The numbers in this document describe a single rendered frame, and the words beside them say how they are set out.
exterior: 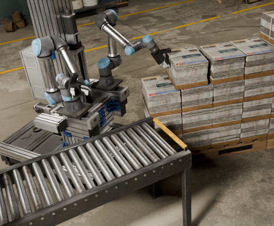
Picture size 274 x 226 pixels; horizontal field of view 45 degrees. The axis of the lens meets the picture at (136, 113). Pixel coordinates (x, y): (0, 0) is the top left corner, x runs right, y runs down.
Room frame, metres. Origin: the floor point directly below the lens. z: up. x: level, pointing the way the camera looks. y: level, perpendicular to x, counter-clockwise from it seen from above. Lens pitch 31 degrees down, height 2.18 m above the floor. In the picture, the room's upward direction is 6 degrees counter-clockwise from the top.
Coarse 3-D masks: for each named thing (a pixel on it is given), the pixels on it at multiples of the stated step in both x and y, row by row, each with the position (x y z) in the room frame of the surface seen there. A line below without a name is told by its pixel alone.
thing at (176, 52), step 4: (180, 48) 2.90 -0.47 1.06; (184, 48) 2.89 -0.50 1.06; (188, 48) 2.88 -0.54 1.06; (192, 48) 2.87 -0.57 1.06; (196, 48) 2.86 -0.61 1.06; (172, 52) 2.82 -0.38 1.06; (176, 52) 2.81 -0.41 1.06; (180, 52) 2.80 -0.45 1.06; (184, 52) 2.79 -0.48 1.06; (188, 52) 2.78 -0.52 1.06; (192, 52) 2.77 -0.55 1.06; (168, 56) 2.78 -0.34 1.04; (168, 60) 2.79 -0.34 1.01; (168, 68) 2.77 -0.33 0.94; (168, 72) 2.78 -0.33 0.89
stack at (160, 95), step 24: (144, 96) 2.70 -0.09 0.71; (168, 96) 2.50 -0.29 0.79; (192, 96) 2.54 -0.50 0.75; (216, 96) 2.56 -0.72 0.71; (240, 96) 2.58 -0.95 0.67; (168, 120) 2.50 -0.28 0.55; (192, 120) 2.52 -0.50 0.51; (216, 120) 2.56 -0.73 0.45; (264, 120) 2.61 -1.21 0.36; (192, 144) 2.53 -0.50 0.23; (240, 144) 2.58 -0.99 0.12; (264, 144) 2.61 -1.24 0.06
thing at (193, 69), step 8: (192, 56) 2.68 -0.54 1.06; (200, 56) 2.66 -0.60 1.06; (176, 64) 2.55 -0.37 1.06; (184, 64) 2.53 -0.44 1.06; (192, 64) 2.54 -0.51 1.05; (200, 64) 2.55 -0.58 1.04; (208, 64) 2.55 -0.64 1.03; (176, 72) 2.53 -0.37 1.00; (184, 72) 2.54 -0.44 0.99; (192, 72) 2.54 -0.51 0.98; (200, 72) 2.55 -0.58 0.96; (176, 80) 2.53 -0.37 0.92; (184, 80) 2.54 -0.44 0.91; (192, 80) 2.55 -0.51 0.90; (200, 80) 2.55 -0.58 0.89
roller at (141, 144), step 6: (126, 132) 2.06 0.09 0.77; (132, 132) 2.01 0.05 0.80; (132, 138) 1.96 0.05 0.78; (138, 138) 1.93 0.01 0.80; (138, 144) 1.88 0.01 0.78; (144, 144) 1.85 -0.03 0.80; (144, 150) 1.80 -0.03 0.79; (150, 150) 1.77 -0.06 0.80; (150, 156) 1.72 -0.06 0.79; (156, 156) 1.70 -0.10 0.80
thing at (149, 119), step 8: (144, 120) 2.15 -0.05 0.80; (152, 120) 2.16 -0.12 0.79; (120, 128) 2.08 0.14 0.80; (152, 128) 2.15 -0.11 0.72; (96, 136) 2.01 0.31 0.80; (104, 136) 2.00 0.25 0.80; (72, 144) 1.94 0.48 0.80; (80, 144) 1.93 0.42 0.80; (104, 144) 1.99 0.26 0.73; (48, 152) 1.87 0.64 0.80; (56, 152) 1.86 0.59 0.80; (88, 152) 1.94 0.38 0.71; (32, 160) 1.81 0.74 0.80; (40, 160) 1.80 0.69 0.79; (48, 160) 1.82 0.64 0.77; (8, 168) 1.75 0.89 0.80; (16, 168) 1.74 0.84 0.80; (0, 176) 1.70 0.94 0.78
